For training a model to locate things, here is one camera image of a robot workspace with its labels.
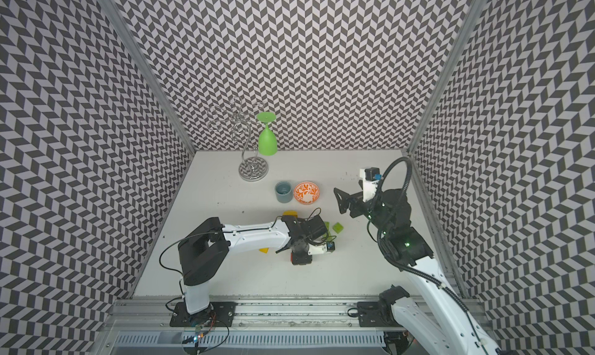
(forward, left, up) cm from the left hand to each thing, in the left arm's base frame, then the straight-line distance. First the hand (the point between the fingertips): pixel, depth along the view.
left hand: (303, 255), depth 85 cm
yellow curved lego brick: (+18, +6, 0) cm, 19 cm away
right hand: (+11, -14, +27) cm, 32 cm away
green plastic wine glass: (+37, +14, +22) cm, 46 cm away
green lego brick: (+10, -14, +1) cm, 17 cm away
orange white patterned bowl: (+27, -1, +1) cm, 27 cm away
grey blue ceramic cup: (+26, +8, +3) cm, 27 cm away
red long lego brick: (-1, +4, 0) cm, 4 cm away
